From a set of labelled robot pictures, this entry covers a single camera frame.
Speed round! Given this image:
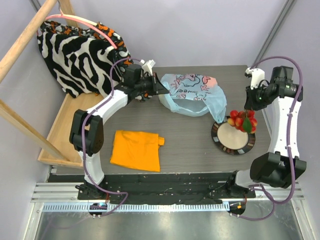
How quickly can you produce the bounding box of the round plate with dark rim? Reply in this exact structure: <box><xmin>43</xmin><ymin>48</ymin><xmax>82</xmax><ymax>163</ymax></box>
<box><xmin>210</xmin><ymin>116</ymin><xmax>256</xmax><ymax>155</ymax></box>

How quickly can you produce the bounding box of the zebra pattern fabric bag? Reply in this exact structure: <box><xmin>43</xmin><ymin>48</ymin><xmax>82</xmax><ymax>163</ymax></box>
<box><xmin>37</xmin><ymin>20</ymin><xmax>133</xmax><ymax>98</ymax></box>

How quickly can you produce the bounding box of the orange folded cloth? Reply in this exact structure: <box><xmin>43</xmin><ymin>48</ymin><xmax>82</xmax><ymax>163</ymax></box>
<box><xmin>110</xmin><ymin>130</ymin><xmax>165</xmax><ymax>173</ymax></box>

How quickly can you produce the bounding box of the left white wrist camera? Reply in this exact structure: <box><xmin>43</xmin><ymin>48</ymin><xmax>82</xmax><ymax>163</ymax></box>
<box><xmin>139</xmin><ymin>59</ymin><xmax>156</xmax><ymax>76</ymax></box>

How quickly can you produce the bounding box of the pink clothes hanger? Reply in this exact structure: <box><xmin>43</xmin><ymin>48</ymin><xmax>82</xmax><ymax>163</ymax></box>
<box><xmin>45</xmin><ymin>14</ymin><xmax>118</xmax><ymax>49</ymax></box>

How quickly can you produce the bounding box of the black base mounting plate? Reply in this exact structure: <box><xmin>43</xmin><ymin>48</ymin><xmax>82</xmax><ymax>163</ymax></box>
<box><xmin>76</xmin><ymin>172</ymin><xmax>256</xmax><ymax>205</ymax></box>

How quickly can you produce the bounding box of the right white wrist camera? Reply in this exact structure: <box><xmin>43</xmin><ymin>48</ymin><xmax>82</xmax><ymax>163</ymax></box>
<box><xmin>244</xmin><ymin>67</ymin><xmax>265</xmax><ymax>90</ymax></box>

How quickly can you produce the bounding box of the aluminium rail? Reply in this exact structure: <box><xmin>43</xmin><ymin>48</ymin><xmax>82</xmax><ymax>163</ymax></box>
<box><xmin>31</xmin><ymin>179</ymin><xmax>306</xmax><ymax>213</ymax></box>

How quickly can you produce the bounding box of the wooden rack frame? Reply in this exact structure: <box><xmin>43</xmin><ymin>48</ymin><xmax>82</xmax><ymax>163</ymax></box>
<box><xmin>0</xmin><ymin>0</ymin><xmax>105</xmax><ymax>170</ymax></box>

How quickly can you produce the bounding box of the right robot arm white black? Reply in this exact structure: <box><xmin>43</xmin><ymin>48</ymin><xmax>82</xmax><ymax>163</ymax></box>
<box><xmin>225</xmin><ymin>66</ymin><xmax>307</xmax><ymax>198</ymax></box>

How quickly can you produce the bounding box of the light blue printed plastic bag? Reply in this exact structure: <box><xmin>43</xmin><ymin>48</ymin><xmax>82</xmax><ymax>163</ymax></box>
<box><xmin>158</xmin><ymin>73</ymin><xmax>227</xmax><ymax>123</ymax></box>

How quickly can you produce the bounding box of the fake lychee bunch red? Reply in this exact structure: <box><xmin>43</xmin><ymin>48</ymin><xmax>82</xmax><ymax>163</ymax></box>
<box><xmin>227</xmin><ymin>110</ymin><xmax>258</xmax><ymax>134</ymax></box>

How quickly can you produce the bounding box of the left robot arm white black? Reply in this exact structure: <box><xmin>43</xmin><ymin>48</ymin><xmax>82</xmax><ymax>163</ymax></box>
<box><xmin>69</xmin><ymin>60</ymin><xmax>169</xmax><ymax>200</ymax></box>

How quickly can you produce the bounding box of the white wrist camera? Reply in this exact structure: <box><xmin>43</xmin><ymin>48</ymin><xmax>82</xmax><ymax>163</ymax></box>
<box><xmin>244</xmin><ymin>67</ymin><xmax>265</xmax><ymax>90</ymax></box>
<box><xmin>139</xmin><ymin>59</ymin><xmax>156</xmax><ymax>76</ymax></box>

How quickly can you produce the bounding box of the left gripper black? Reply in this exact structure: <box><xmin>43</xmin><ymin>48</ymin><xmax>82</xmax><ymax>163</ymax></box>
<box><xmin>134</xmin><ymin>72</ymin><xmax>169</xmax><ymax>96</ymax></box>

